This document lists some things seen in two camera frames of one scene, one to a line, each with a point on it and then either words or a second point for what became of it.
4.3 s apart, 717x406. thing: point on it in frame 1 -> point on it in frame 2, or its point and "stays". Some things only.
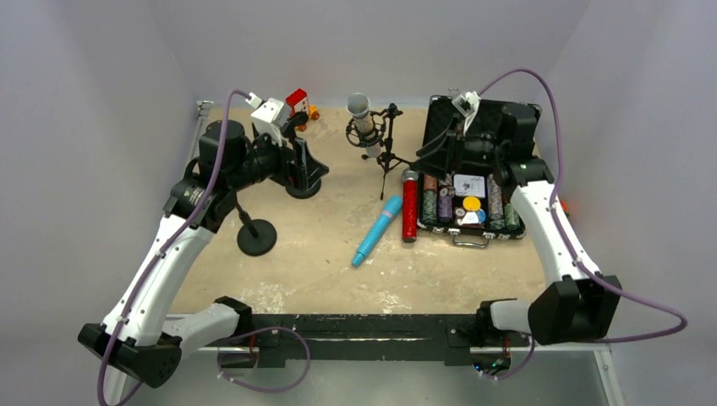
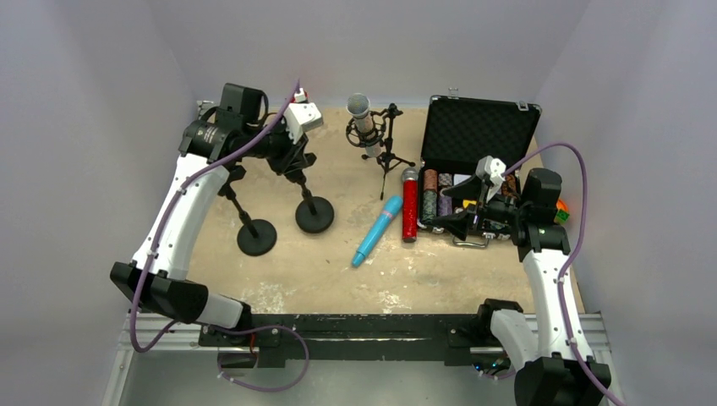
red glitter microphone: [410, 205] stays
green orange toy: [565, 208] stays
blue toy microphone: [391, 209] stays
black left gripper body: [292, 162] stays
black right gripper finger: [450, 130] -> [469, 189]
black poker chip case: [460, 191] stays
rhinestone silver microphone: [358, 105] stays
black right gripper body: [458, 142] -> [481, 207]
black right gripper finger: [435, 158] -> [456, 222]
